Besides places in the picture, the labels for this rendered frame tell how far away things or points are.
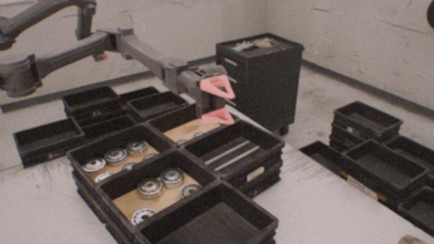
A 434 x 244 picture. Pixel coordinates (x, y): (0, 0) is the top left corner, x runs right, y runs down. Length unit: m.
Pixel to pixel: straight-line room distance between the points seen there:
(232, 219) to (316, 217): 0.41
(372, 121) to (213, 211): 1.79
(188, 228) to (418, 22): 3.39
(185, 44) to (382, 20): 2.46
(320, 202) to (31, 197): 1.34
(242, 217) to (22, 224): 0.94
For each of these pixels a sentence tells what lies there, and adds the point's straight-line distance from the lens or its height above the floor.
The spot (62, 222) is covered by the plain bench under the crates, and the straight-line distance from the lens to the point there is 1.70.
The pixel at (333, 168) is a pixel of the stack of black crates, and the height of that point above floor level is 0.27.
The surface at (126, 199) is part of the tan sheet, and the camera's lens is 1.52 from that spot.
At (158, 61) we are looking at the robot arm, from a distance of 1.00.
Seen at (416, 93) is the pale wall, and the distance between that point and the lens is 4.34.
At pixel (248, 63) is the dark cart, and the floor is 0.85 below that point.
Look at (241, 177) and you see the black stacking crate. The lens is 1.52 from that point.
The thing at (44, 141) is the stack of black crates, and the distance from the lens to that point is 2.73.
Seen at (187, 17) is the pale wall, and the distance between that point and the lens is 4.86.
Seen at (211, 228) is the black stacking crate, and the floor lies 0.83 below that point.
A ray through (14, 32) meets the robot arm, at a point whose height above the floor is 1.45.
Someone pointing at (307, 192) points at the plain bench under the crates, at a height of 0.70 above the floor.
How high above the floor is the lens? 1.82
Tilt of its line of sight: 30 degrees down
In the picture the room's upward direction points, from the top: straight up
